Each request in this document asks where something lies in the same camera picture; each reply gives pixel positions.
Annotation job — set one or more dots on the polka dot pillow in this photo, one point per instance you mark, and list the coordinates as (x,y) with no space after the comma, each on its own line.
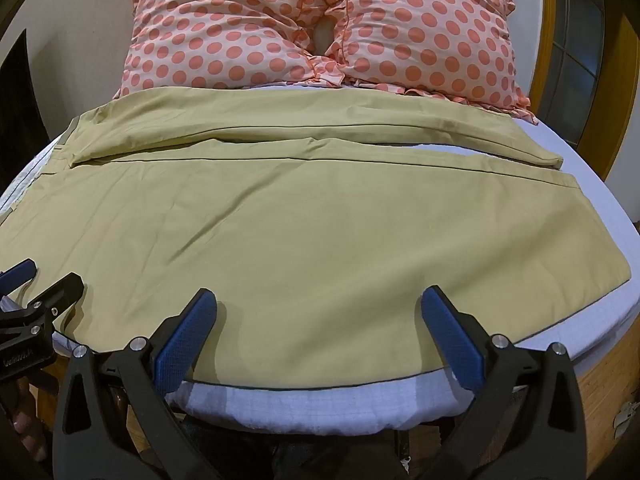
(215,25)
(430,30)

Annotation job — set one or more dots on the black panel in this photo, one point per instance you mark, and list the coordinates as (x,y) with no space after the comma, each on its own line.
(20,80)

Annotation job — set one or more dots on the white metal bracket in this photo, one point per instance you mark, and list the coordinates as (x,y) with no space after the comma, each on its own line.
(625,415)

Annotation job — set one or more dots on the bed with white sheet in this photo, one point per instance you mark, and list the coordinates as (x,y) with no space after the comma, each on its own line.
(300,402)

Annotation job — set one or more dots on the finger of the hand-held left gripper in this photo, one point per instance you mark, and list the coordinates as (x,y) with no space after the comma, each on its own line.
(19,271)
(56,296)

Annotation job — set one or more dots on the person's left hand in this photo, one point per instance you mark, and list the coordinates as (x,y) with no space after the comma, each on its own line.
(26,417)

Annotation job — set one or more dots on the wooden framed glass door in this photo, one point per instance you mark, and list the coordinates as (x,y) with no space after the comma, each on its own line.
(575,40)

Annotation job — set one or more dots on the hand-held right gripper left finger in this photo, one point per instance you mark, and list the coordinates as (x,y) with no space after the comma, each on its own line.
(184,342)

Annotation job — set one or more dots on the khaki pants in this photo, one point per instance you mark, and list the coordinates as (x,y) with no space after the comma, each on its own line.
(310,240)

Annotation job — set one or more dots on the wooden bed frame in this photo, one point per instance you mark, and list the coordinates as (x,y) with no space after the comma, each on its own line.
(602,377)

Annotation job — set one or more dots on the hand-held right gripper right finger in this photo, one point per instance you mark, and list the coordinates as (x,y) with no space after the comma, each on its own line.
(450,342)

